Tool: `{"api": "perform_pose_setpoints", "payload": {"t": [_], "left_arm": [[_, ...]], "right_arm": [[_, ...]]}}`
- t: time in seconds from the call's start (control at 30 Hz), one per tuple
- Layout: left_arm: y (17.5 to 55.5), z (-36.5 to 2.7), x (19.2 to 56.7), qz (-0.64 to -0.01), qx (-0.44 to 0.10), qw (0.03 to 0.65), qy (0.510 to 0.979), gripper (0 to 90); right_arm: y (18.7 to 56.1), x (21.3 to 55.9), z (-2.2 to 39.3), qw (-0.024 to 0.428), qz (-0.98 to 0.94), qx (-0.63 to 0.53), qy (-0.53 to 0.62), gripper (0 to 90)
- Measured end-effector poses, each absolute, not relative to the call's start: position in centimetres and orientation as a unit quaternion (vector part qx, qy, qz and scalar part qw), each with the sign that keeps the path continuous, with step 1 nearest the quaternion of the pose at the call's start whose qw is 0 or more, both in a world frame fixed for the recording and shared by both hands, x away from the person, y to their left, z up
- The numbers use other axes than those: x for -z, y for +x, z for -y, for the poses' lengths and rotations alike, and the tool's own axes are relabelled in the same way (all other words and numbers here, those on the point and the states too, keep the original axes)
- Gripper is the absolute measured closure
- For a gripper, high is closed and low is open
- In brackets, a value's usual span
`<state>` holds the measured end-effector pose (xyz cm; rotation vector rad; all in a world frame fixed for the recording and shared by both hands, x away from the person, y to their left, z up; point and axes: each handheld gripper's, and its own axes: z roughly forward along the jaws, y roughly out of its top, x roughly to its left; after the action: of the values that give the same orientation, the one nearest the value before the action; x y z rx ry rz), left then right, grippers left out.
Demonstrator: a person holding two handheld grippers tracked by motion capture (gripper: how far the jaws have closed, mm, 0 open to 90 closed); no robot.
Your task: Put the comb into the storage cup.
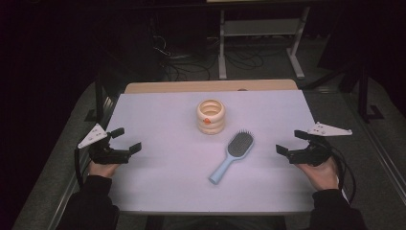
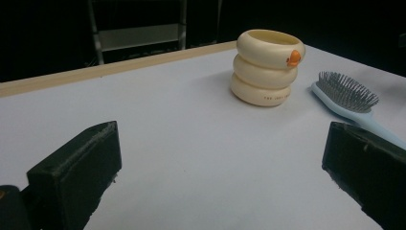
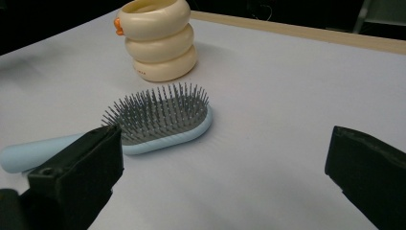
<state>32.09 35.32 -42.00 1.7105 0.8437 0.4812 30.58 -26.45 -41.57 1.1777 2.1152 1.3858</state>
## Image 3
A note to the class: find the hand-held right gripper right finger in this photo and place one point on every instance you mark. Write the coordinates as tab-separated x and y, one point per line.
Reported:
370	166

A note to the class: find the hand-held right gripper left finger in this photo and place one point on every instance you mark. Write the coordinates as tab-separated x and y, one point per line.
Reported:
83	166

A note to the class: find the light blue hairbrush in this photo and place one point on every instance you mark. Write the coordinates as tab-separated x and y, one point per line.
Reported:
178	140

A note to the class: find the cream ringed cup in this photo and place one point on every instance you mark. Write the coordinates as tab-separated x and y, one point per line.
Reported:
159	48

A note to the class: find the white table mat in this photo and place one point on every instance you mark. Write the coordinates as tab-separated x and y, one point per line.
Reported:
287	96

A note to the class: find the grey metal stand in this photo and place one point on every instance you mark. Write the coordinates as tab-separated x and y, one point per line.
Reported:
362	16

